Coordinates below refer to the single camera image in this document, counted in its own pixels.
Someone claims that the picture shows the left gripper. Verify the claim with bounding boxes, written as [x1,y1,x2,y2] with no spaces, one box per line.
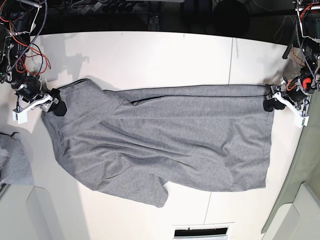
[263,77,315,116]

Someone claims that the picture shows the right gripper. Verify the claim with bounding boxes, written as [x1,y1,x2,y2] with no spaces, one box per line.
[11,76,67,117]

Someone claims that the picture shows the grey t-shirt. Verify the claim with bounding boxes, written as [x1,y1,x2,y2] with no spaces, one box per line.
[42,79,274,208]

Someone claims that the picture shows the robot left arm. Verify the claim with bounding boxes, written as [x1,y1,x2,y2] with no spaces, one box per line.
[263,0,320,119]

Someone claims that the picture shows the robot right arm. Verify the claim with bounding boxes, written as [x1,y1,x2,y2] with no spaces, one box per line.
[0,0,67,120]

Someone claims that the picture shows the green chair at right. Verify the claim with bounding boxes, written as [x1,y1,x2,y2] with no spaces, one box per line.
[261,93,320,234]

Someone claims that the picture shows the grey folded cloth pile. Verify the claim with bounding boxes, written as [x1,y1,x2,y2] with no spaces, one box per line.
[0,124,34,186]

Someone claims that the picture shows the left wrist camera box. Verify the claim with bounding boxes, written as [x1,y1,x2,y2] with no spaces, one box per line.
[294,114,310,128]

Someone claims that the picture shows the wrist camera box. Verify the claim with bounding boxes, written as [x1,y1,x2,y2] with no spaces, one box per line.
[294,114,310,128]
[12,110,28,125]

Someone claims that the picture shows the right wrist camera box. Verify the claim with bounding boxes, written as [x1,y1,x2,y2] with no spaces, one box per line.
[12,110,28,125]

